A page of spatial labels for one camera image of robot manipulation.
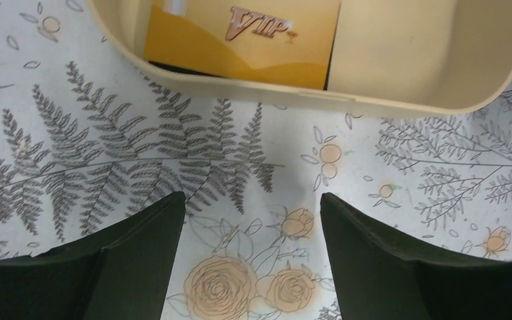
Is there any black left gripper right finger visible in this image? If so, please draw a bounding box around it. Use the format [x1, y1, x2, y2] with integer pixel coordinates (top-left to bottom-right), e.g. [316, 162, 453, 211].
[320, 193, 512, 319]

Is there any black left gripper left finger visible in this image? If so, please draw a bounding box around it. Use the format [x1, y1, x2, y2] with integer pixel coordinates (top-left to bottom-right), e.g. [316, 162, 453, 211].
[0, 192, 185, 319]

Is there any floral patterned table mat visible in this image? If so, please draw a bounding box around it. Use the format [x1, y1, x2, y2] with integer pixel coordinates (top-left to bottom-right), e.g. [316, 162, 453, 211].
[0, 1, 512, 319]

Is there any beige oval plastic tray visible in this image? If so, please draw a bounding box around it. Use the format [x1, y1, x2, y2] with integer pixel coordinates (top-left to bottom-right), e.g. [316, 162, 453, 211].
[88, 1, 512, 118]

